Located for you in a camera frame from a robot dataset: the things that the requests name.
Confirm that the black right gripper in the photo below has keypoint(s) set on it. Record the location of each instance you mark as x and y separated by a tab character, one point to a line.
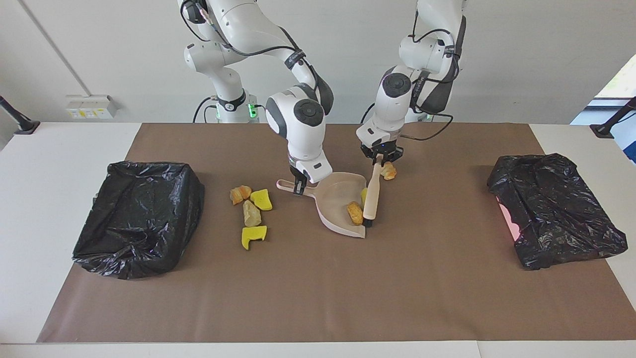
297	173

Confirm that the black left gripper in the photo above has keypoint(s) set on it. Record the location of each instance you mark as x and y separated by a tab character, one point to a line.
382	148

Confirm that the tan striped croissant toy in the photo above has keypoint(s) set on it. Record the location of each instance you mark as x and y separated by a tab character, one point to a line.
389	171

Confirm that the pale pink hand brush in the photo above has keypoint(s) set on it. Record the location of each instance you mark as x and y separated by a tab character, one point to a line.
372	194

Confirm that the yellow sponge wedge piece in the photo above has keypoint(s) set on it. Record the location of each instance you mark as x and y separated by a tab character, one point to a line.
364	195

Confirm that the pale pink plastic dustpan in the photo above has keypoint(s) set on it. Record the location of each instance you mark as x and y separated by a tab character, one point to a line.
338	196

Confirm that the yellow sponge square piece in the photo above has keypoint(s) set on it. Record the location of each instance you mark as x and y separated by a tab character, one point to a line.
262	200

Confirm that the pale beige rock-like chunk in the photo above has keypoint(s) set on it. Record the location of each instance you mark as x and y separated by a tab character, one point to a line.
251	215

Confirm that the brown potato-shaped bread toy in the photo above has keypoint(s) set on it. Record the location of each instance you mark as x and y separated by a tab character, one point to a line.
355	213

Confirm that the orange striped croissant toy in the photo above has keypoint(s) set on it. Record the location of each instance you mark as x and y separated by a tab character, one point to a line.
240	195

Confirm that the yellow sponge piece with notch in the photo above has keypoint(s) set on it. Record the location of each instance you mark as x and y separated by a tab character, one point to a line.
251	236

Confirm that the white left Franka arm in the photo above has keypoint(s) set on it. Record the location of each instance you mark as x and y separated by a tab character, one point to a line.
387	114

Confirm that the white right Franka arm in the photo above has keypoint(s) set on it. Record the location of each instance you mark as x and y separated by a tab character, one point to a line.
298	134

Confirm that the bin lined with black bag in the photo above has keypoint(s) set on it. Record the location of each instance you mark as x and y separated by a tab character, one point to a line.
139	223

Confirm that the pink bin with black bag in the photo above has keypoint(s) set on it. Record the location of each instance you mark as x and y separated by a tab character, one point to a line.
556	209

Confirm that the brown paper table mat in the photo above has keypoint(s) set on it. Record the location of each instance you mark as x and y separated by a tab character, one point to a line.
318	318

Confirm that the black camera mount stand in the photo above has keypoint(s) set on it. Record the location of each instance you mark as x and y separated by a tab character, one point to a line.
25	127
602	131

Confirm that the white wall socket box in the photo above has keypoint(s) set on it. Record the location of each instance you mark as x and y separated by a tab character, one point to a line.
89	107

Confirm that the window with dark frame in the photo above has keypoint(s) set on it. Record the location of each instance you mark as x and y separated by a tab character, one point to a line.
621	84

